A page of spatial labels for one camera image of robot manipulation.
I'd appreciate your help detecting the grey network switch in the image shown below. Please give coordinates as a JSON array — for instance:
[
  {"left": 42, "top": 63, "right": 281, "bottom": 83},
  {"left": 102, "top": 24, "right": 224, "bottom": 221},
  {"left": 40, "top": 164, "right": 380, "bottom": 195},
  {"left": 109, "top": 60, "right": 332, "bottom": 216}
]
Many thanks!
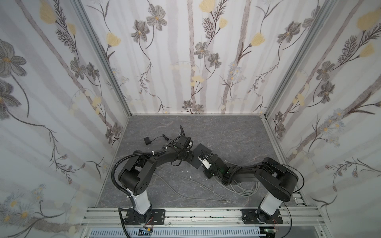
[{"left": 188, "top": 143, "right": 212, "bottom": 169}]

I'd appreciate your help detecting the black power adapter with cable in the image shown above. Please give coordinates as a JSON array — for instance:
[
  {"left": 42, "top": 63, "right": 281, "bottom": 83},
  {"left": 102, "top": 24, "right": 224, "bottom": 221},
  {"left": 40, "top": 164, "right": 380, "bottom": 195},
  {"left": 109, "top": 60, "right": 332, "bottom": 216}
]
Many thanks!
[{"left": 144, "top": 134, "right": 171, "bottom": 145}]

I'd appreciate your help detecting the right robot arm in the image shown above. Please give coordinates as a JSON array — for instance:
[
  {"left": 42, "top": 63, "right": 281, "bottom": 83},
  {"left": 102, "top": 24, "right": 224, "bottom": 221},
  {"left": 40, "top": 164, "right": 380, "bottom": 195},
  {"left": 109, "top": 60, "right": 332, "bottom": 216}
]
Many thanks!
[{"left": 198, "top": 150, "right": 299, "bottom": 224}]

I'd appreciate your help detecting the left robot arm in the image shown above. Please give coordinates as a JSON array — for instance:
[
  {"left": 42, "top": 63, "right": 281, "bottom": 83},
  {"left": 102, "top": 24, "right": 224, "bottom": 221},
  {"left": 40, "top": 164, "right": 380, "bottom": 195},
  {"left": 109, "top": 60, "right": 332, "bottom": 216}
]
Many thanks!
[{"left": 111, "top": 126, "right": 194, "bottom": 225}]

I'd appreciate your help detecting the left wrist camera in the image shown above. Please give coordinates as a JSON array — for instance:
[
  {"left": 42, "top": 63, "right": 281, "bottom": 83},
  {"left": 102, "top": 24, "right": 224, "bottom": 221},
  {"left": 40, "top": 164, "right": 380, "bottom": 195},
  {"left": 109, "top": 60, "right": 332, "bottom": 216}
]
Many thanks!
[{"left": 177, "top": 135, "right": 191, "bottom": 149}]

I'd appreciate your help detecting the white slotted cable duct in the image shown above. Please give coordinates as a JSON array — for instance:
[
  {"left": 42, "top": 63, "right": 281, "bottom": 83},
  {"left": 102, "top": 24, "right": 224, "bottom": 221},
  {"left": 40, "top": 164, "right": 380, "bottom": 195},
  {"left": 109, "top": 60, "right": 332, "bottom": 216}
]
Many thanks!
[{"left": 89, "top": 227, "right": 267, "bottom": 238}]

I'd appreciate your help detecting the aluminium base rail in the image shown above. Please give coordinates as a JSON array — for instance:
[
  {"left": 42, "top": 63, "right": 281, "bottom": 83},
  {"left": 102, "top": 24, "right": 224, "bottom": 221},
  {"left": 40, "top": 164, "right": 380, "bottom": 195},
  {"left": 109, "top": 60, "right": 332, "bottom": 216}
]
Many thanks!
[{"left": 80, "top": 206, "right": 326, "bottom": 228}]

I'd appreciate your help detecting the aluminium corner frame left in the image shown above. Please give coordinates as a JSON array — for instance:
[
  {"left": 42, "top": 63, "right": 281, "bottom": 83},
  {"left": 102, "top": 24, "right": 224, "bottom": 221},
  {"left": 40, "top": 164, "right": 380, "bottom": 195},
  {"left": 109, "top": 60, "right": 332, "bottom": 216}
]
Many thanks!
[{"left": 70, "top": 0, "right": 133, "bottom": 118}]

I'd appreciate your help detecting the aluminium corner frame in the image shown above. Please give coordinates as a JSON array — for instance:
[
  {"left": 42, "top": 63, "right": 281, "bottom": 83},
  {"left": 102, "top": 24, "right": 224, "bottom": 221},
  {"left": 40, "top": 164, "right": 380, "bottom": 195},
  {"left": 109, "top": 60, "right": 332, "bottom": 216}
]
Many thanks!
[
  {"left": 70, "top": 0, "right": 133, "bottom": 118},
  {"left": 264, "top": 1, "right": 337, "bottom": 119}
]

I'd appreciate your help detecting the aluminium corner frame right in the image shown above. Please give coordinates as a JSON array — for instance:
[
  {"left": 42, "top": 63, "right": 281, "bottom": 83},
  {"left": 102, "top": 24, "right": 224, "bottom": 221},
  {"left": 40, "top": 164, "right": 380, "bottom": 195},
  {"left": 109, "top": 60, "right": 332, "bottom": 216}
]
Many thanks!
[{"left": 264, "top": 1, "right": 337, "bottom": 119}]

